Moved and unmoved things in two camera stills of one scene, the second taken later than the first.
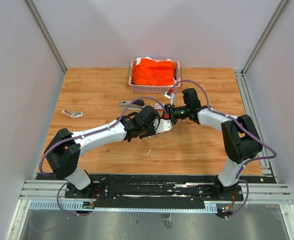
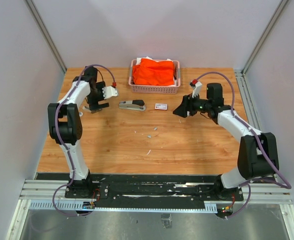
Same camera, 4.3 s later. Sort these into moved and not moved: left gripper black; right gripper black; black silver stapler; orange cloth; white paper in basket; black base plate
Moved: left gripper black; right gripper black
Not moved: orange cloth; black base plate; white paper in basket; black silver stapler
